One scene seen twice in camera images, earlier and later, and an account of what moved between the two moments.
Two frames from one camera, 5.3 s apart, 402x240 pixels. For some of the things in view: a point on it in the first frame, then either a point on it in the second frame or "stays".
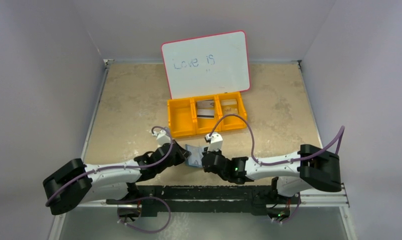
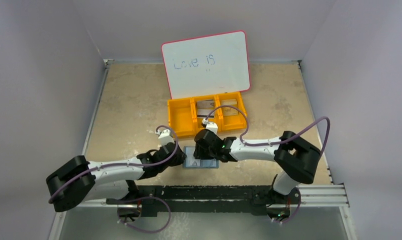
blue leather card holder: (195, 159) stays
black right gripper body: (208, 159) -> (201, 149)
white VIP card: (205, 113) stays
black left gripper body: (180, 153) stays
